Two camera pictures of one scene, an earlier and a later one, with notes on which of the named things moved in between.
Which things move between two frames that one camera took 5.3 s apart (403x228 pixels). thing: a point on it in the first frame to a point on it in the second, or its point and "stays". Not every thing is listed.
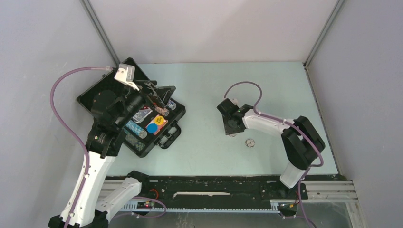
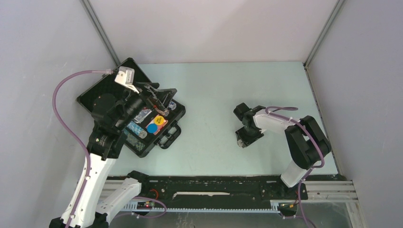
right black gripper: (228, 129) to (245, 140)
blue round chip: (152, 128) stays
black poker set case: (155, 124) stays
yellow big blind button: (158, 120) stays
